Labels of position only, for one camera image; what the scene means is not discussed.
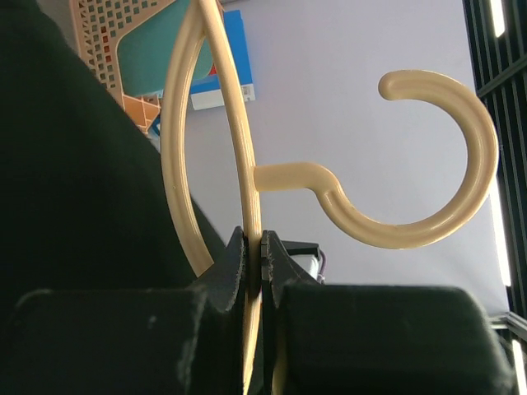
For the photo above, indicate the peach plastic file organizer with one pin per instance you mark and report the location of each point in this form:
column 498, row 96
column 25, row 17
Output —
column 99, row 27

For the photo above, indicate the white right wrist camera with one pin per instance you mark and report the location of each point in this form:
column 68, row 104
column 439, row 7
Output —
column 309, row 256

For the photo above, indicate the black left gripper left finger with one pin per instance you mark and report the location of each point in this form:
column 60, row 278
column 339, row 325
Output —
column 152, row 341

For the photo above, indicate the beige wooden hanger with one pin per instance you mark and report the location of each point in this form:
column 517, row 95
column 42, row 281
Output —
column 203, row 24

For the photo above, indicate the black trousers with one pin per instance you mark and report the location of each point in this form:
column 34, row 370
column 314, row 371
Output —
column 83, row 206

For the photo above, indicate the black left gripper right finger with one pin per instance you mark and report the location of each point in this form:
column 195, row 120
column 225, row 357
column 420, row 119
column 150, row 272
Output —
column 346, row 339

